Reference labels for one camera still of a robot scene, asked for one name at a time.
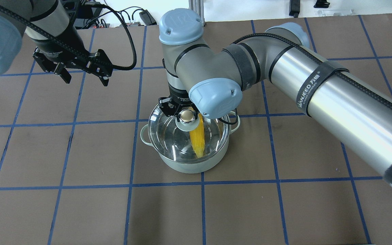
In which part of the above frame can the glass pot lid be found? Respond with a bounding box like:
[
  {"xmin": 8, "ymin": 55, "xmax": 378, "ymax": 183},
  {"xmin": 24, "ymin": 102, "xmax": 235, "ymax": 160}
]
[{"xmin": 144, "ymin": 105, "xmax": 234, "ymax": 164}]

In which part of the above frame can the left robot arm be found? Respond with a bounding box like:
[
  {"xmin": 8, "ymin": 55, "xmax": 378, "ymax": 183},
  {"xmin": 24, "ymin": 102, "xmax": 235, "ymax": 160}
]
[{"xmin": 0, "ymin": 0, "xmax": 113, "ymax": 86}]

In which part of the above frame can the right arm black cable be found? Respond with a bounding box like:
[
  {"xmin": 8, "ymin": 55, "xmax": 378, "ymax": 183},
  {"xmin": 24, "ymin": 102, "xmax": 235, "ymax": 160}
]
[{"xmin": 232, "ymin": 33, "xmax": 392, "ymax": 121}]

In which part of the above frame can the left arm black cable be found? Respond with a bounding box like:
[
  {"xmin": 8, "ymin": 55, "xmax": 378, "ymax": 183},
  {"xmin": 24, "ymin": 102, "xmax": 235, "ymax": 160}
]
[{"xmin": 0, "ymin": 0, "xmax": 137, "ymax": 71}]

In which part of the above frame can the black power adapter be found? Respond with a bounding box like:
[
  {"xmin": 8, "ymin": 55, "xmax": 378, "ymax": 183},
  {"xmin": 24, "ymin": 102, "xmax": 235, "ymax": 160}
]
[{"xmin": 139, "ymin": 10, "xmax": 157, "ymax": 26}]

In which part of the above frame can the brown table mat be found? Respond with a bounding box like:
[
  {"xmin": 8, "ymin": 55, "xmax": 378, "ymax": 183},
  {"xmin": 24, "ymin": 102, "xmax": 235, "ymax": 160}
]
[{"xmin": 0, "ymin": 26, "xmax": 392, "ymax": 245}]

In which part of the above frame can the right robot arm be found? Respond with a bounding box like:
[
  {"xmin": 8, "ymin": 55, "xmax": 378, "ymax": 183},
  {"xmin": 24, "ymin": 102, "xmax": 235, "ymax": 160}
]
[{"xmin": 159, "ymin": 8, "xmax": 392, "ymax": 186}]

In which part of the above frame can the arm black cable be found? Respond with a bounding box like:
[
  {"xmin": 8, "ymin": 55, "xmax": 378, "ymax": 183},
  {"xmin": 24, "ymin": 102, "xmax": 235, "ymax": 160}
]
[
  {"xmin": 0, "ymin": 0, "xmax": 137, "ymax": 71},
  {"xmin": 232, "ymin": 33, "xmax": 392, "ymax": 121}
]

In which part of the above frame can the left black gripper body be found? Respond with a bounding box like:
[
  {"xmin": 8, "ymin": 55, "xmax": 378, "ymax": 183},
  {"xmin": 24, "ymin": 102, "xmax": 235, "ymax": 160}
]
[{"xmin": 33, "ymin": 48, "xmax": 113, "ymax": 77}]

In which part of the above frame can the pale green steel pot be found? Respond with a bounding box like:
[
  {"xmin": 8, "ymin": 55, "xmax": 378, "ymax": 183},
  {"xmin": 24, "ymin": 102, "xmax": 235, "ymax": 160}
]
[{"xmin": 140, "ymin": 105, "xmax": 241, "ymax": 174}]

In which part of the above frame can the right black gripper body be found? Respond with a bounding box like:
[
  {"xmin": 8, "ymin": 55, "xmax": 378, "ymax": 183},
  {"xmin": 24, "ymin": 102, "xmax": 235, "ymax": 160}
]
[{"xmin": 158, "ymin": 92, "xmax": 196, "ymax": 116}]

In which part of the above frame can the yellow corn cob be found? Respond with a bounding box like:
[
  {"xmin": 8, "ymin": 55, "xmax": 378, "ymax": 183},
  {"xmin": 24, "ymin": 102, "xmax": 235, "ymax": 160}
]
[{"xmin": 189, "ymin": 113, "xmax": 205, "ymax": 158}]

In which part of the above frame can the black electronics box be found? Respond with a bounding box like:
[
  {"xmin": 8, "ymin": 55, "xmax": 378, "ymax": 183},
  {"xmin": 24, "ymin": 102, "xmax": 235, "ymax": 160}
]
[{"xmin": 60, "ymin": 0, "xmax": 103, "ymax": 30}]

